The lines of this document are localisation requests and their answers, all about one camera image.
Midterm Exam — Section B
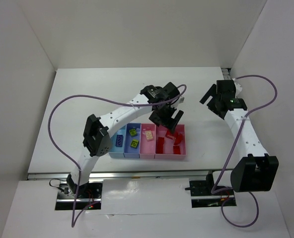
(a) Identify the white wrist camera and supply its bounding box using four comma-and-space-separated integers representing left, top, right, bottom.
177, 97, 185, 104
232, 78, 243, 97

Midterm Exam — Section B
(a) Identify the dark blue container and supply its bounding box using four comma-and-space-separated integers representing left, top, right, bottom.
124, 123, 141, 159

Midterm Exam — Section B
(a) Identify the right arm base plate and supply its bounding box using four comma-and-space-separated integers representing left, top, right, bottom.
185, 174, 236, 208

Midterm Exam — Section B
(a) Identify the red rectangular lego brick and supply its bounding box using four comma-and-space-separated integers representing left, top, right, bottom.
158, 126, 168, 132

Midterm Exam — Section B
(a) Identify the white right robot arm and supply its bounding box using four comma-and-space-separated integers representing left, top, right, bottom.
200, 80, 279, 194

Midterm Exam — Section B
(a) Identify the red arched lego cap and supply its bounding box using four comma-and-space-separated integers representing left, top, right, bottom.
174, 132, 184, 146

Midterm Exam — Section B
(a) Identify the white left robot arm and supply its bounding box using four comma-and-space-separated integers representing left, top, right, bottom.
67, 82, 183, 196

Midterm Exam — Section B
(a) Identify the red rounded lego brick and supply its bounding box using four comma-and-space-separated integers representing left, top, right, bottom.
165, 130, 176, 140

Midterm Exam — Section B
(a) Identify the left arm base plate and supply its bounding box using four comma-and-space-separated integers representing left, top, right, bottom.
55, 181, 103, 211

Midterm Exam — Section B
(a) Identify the aluminium rail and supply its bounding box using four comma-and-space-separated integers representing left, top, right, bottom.
221, 68, 232, 80
26, 168, 237, 181

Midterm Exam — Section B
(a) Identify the purple lego brick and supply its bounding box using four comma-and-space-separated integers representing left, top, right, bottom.
115, 134, 124, 148

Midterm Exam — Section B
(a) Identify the aluminium right rail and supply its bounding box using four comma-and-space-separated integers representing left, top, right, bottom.
221, 68, 232, 80

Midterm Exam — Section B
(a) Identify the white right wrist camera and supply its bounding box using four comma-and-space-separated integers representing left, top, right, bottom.
232, 78, 243, 97

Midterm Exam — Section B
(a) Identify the wide pink container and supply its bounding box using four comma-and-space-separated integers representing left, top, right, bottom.
155, 124, 186, 160

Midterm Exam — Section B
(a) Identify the narrow pink container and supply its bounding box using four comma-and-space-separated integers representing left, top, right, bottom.
140, 123, 156, 160

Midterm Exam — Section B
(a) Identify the red curved lego brick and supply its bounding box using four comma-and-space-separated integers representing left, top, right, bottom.
173, 145, 181, 155

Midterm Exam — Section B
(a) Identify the light blue container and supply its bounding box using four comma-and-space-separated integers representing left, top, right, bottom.
109, 126, 126, 158

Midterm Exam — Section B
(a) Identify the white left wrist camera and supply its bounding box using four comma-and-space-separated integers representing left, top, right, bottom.
177, 97, 185, 104

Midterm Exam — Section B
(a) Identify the lime green lego brick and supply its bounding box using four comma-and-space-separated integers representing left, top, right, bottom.
130, 139, 139, 149

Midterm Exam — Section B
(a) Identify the green square lego brick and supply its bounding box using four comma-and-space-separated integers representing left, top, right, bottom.
129, 128, 138, 137

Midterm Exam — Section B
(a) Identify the red green white lego stack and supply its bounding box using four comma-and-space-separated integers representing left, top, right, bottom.
156, 137, 164, 154

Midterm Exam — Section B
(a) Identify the aluminium front rail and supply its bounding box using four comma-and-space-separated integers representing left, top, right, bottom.
26, 168, 237, 181

